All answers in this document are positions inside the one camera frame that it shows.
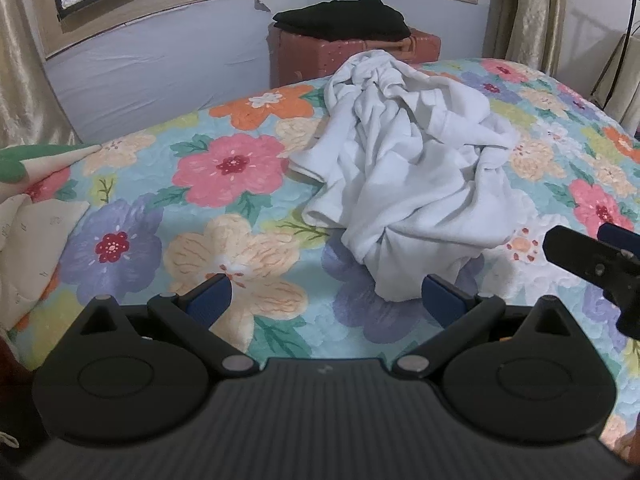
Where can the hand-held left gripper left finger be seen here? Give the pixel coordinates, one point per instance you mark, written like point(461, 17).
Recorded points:
point(210, 302)

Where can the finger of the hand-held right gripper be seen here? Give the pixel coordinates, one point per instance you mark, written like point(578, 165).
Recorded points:
point(585, 257)
point(617, 234)

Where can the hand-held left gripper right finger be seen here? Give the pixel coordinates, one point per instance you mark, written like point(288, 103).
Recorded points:
point(442, 301)

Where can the white shirt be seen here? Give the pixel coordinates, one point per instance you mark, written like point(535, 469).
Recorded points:
point(415, 175)

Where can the folded black clothes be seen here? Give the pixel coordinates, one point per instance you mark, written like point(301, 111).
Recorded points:
point(345, 19)

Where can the floral bed quilt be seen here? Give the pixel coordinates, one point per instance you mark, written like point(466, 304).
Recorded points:
point(165, 210)

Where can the black stand with beige cloth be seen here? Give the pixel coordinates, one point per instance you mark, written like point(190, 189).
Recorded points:
point(622, 75)

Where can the cream and green cloth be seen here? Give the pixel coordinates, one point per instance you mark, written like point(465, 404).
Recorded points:
point(35, 220)

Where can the gold curtain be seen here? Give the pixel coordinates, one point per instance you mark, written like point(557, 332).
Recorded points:
point(532, 15)
point(27, 60)

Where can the red-brown suitcase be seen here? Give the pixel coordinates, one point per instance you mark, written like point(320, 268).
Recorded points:
point(310, 55)

